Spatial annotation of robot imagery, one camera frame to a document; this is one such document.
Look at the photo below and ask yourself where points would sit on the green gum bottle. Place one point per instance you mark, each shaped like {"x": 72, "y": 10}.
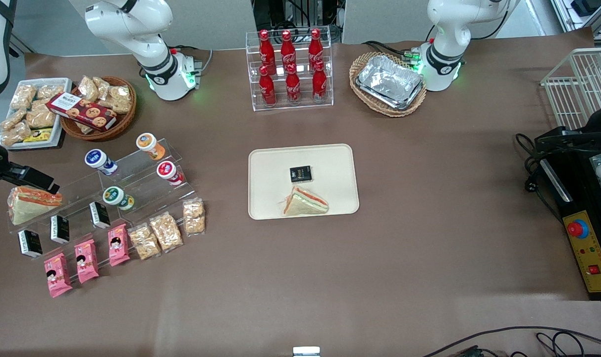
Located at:
{"x": 114, "y": 196}

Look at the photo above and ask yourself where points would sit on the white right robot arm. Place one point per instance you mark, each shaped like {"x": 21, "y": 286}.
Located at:
{"x": 132, "y": 25}

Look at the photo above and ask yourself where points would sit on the white rectangular tray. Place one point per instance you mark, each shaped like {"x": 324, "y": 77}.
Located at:
{"x": 65, "y": 83}

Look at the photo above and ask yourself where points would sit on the blue gum bottle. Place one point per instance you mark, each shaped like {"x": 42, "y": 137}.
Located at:
{"x": 98, "y": 159}

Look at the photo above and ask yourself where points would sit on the orange gum bottle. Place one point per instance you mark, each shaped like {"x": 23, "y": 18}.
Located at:
{"x": 149, "y": 144}

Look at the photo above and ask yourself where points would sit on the red gum bottle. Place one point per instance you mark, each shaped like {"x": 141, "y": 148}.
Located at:
{"x": 169, "y": 171}

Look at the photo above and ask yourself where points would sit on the beige plastic tray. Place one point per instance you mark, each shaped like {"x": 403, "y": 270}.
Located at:
{"x": 275, "y": 183}

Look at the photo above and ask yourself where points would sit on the clear bag of crisp snacks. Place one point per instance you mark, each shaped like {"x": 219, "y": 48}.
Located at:
{"x": 166, "y": 231}
{"x": 88, "y": 88}
{"x": 12, "y": 120}
{"x": 84, "y": 128}
{"x": 23, "y": 96}
{"x": 103, "y": 85}
{"x": 144, "y": 241}
{"x": 41, "y": 118}
{"x": 50, "y": 90}
{"x": 121, "y": 98}
{"x": 15, "y": 135}
{"x": 194, "y": 216}

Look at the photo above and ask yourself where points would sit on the yellow snack packet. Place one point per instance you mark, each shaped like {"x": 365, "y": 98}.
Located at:
{"x": 37, "y": 135}

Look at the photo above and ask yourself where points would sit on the wrapped triangle sandwich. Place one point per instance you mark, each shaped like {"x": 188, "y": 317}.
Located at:
{"x": 305, "y": 203}
{"x": 32, "y": 206}

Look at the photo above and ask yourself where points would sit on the black tissue pack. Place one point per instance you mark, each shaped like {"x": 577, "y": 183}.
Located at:
{"x": 99, "y": 214}
{"x": 59, "y": 228}
{"x": 29, "y": 243}
{"x": 300, "y": 173}

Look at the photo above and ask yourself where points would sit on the red cookie box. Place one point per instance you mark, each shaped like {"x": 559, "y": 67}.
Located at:
{"x": 84, "y": 113}

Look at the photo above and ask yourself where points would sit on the red emergency stop button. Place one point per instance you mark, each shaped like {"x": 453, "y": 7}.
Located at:
{"x": 577, "y": 228}

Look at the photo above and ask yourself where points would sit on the pink snack pack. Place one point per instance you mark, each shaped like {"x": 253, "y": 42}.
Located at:
{"x": 57, "y": 275}
{"x": 118, "y": 245}
{"x": 86, "y": 261}

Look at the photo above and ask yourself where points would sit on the dark brown wicker basket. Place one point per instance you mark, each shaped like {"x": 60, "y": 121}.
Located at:
{"x": 124, "y": 121}

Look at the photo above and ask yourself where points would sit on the black box with yellow panel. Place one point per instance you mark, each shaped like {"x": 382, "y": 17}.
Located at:
{"x": 595, "y": 258}

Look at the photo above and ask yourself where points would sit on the clear acrylic stepped shelf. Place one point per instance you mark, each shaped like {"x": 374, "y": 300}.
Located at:
{"x": 136, "y": 168}

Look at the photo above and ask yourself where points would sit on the stacked aluminium foil trays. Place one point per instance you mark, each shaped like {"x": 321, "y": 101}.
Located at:
{"x": 389, "y": 82}

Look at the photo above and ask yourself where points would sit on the light tan wicker basket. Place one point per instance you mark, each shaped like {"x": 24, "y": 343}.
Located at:
{"x": 363, "y": 62}

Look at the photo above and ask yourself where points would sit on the red cola bottle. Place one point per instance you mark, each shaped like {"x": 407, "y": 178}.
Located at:
{"x": 266, "y": 49}
{"x": 319, "y": 84}
{"x": 267, "y": 89}
{"x": 293, "y": 88}
{"x": 287, "y": 49}
{"x": 315, "y": 47}

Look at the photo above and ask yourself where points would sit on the clear acrylic bottle rack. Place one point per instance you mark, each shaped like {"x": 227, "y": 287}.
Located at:
{"x": 300, "y": 101}

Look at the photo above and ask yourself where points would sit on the small white device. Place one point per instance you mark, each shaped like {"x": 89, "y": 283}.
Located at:
{"x": 306, "y": 352}

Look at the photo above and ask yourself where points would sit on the metal frame shelving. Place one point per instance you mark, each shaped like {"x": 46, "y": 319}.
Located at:
{"x": 585, "y": 10}

